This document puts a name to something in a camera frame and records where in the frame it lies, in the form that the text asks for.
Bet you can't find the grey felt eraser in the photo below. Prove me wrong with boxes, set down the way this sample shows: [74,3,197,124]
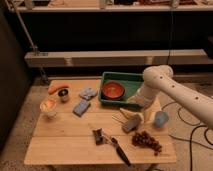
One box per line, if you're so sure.
[122,115,142,133]

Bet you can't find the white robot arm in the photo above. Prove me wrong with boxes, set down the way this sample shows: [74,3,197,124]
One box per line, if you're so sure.
[135,65,213,130]

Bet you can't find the green plastic tray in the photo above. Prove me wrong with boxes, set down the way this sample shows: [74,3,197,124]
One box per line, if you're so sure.
[98,72,143,109]

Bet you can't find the blue plastic cup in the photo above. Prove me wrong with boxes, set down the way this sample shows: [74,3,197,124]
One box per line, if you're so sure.
[154,111,169,128]

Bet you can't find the wooden spoon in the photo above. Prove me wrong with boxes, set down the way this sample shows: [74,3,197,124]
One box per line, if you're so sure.
[120,108,134,119]

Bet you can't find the bunch of dark grapes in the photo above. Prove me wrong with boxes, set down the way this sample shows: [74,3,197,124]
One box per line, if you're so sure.
[132,131,162,156]

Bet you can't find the metal fork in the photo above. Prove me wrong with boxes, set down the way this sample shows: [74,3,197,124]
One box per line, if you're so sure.
[112,116,124,124]

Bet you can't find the orange bowl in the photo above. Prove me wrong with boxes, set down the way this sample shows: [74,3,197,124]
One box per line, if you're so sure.
[102,81,125,100]

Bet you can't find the dark chocolate wrapper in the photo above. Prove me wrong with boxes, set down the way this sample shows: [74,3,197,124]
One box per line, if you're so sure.
[93,129,104,145]

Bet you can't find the white lower shelf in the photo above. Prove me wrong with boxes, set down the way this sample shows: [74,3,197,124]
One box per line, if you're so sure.
[25,49,213,68]

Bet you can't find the white shelf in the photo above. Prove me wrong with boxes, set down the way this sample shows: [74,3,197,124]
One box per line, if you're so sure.
[25,49,213,68]
[4,0,213,12]

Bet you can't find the wooden table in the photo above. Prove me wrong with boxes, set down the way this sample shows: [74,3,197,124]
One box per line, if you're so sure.
[24,79,176,165]

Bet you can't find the small metal cup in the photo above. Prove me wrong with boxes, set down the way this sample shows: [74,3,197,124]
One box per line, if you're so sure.
[58,89,69,103]

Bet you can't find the orange carrot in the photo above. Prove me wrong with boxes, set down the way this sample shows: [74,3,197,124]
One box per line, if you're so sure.
[48,84,69,95]

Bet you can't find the white upper shelf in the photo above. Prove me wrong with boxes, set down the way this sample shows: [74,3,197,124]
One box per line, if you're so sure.
[4,0,213,12]

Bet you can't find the black floor cable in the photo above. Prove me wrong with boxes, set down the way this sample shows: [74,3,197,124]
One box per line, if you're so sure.
[161,99,213,171]

